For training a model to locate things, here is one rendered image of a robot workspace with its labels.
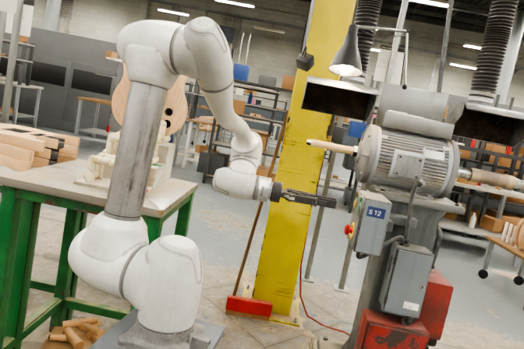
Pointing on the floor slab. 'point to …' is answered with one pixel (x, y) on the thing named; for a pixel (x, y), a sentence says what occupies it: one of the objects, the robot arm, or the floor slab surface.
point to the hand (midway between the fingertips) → (326, 202)
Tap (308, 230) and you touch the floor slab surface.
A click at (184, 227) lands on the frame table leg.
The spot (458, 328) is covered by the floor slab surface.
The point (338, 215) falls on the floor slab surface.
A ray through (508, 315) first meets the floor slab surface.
